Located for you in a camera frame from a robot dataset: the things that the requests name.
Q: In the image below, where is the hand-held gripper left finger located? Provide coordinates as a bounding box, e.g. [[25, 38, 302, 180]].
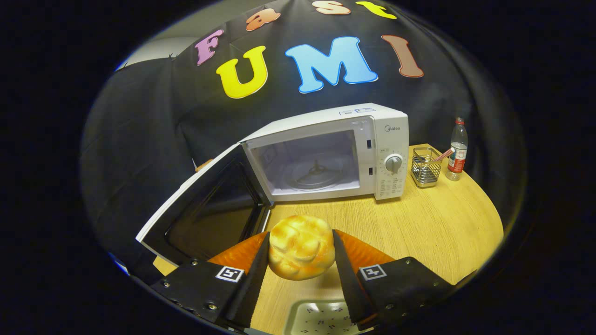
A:
[[151, 231, 271, 328]]

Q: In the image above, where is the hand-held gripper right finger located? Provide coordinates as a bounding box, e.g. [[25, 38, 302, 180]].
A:
[[332, 229, 454, 332]]

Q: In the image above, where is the white speckled plate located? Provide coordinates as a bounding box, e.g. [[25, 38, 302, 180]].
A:
[[283, 300, 373, 335]]

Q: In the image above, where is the clear plastic water bottle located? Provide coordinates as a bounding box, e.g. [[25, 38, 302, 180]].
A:
[[446, 117, 468, 181]]

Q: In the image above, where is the metal wire basket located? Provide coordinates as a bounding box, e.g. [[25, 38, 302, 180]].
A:
[[411, 146, 443, 188]]

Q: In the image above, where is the black backdrop cloth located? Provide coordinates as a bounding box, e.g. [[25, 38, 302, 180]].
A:
[[79, 0, 527, 280]]

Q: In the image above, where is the golden bread roll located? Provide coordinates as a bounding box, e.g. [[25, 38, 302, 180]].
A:
[[268, 214, 337, 281]]

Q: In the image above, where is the white microwave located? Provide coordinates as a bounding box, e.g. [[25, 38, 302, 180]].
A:
[[135, 103, 410, 267]]

